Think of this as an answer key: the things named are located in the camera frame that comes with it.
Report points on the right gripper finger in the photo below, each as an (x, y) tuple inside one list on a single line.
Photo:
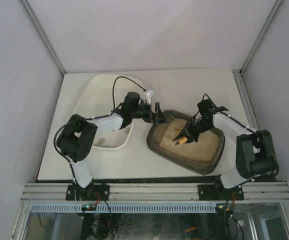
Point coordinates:
[(181, 135), (191, 139)]

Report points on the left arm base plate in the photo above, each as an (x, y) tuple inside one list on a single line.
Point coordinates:
[(93, 192)]

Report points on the yellow litter scoop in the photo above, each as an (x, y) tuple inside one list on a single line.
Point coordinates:
[(181, 137)]

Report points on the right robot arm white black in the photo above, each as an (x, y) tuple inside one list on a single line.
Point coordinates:
[(254, 155)]

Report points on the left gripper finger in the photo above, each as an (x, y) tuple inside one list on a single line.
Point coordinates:
[(160, 117), (157, 107)]

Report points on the white plastic tub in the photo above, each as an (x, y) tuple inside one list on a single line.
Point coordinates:
[(103, 92)]

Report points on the grey slotted cable duct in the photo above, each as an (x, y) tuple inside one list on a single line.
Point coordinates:
[(125, 208)]

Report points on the aluminium front rail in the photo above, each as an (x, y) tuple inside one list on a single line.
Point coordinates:
[(252, 192)]

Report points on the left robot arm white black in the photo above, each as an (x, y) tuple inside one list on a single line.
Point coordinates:
[(74, 140)]

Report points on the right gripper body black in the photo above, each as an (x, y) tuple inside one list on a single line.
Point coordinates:
[(192, 129)]

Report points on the dark grey litter box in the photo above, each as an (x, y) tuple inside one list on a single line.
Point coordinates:
[(201, 157)]

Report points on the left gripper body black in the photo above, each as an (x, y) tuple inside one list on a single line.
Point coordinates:
[(156, 113)]

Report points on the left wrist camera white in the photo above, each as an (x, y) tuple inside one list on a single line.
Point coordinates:
[(150, 93)]

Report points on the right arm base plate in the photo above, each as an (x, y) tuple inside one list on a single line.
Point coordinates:
[(216, 192)]

